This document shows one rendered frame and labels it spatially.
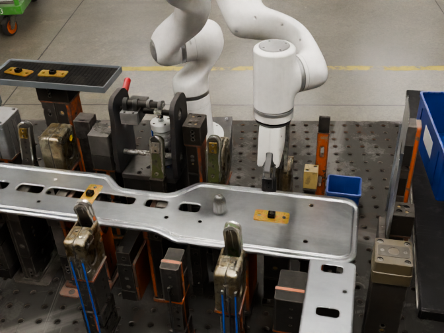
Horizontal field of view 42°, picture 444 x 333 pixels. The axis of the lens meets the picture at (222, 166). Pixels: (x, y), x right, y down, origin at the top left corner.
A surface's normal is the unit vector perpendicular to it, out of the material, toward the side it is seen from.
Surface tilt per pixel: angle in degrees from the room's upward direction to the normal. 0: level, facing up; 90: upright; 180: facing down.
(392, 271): 89
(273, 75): 90
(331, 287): 0
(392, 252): 0
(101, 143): 90
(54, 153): 90
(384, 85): 0
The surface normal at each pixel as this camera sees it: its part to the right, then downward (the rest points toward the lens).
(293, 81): 0.46, 0.48
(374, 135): -0.04, -0.81
